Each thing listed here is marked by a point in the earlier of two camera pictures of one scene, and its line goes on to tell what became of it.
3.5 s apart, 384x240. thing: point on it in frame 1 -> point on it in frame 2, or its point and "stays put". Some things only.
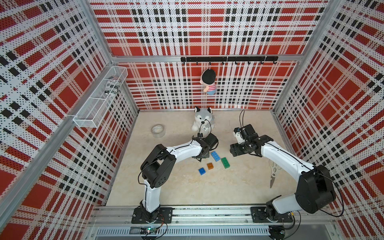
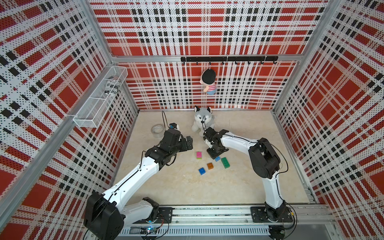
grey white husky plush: [204, 121] stays put
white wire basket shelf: [96, 106] stays put
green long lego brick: [225, 162] stays put
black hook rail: [209, 59] stays put
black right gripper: [234, 149] -> [213, 155]
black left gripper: [207, 156] -> [189, 142]
